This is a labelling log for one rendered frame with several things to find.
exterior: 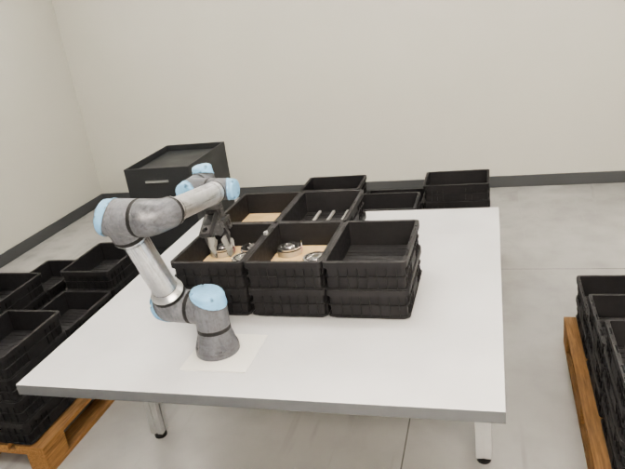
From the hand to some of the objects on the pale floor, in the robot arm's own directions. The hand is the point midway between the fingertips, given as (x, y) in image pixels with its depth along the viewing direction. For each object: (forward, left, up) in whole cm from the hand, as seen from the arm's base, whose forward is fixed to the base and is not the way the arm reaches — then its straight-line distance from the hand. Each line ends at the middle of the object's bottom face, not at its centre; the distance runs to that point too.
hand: (222, 255), depth 242 cm
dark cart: (+145, +133, -91) cm, 217 cm away
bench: (+28, -18, -92) cm, 98 cm away
